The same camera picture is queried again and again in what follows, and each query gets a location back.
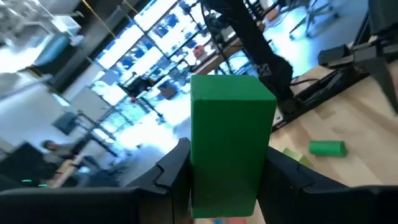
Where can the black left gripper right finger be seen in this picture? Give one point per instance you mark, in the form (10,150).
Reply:
(289,193)

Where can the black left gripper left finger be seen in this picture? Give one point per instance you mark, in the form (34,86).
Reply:
(174,186)

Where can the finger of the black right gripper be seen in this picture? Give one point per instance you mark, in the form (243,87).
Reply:
(390,81)

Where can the green cylinder block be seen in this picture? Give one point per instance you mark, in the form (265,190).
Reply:
(328,148)

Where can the green rectangular block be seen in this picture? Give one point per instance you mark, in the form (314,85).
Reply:
(230,140)

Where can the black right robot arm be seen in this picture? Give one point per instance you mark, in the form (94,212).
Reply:
(248,31)

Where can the lime green block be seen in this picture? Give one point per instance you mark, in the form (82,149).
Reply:
(295,155)

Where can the gray office chair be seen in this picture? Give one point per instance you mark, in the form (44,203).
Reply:
(314,21)

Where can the person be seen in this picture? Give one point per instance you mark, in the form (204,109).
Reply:
(59,152)

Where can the wooden background table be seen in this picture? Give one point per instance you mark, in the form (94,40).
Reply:
(217,57)

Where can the black aluminium table frame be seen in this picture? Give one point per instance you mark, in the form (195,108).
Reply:
(311,96)

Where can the dark wall monitor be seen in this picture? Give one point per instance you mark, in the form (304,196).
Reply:
(65,123)

